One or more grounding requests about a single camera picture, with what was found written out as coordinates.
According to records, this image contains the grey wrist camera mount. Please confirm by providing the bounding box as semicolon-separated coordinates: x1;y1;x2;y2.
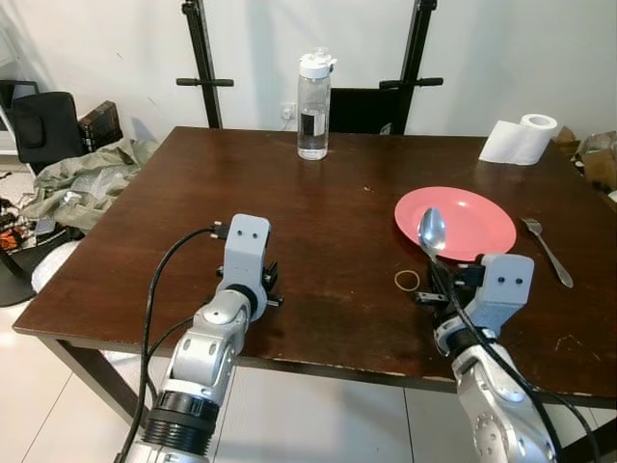
222;214;273;296
466;253;537;335

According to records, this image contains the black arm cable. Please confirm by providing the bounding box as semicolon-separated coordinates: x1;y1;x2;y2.
429;257;604;463
114;223;232;463

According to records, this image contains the black panel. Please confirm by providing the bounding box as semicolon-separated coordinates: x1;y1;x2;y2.
328;87;402;136

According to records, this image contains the dark brown wooden table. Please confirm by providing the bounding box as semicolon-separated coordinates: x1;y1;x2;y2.
12;125;617;463

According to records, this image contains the red plate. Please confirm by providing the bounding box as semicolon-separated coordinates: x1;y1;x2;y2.
394;186;518;262

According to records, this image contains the white toilet paper roll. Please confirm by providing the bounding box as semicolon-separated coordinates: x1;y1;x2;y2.
478;113;560;167

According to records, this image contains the dark brown box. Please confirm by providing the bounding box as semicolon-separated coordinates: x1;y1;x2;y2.
77;100;125;151

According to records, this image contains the silver metal spoon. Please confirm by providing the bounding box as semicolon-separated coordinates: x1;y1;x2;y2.
417;206;458;290

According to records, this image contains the olive crumpled cloth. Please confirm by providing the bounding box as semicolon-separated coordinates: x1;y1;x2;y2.
19;138;161;233

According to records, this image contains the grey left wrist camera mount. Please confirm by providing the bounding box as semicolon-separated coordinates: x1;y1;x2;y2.
222;214;273;296

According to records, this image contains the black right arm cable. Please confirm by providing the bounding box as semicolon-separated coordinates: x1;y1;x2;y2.
429;257;604;463

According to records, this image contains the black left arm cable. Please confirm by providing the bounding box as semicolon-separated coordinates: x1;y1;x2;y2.
114;223;232;463

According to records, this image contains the open cardboard box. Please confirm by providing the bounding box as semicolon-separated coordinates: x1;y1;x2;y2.
554;125;617;194

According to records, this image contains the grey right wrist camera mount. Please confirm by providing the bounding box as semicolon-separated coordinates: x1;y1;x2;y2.
466;253;537;335

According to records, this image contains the clear white-capped water bottle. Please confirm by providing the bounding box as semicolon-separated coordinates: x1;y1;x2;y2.
297;50;339;162

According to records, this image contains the tan rubber band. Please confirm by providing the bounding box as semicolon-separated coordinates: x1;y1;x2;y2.
393;270;423;292

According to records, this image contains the black round floor base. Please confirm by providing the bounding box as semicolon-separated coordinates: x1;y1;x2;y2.
0;244;40;309

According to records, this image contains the silver metal fork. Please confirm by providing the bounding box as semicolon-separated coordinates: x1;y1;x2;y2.
521;218;575;289

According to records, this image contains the black metal stand pole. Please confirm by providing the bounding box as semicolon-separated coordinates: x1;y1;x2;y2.
176;0;235;130
380;0;445;135

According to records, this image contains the black office chair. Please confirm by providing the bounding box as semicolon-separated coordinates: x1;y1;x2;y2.
8;91;86;177

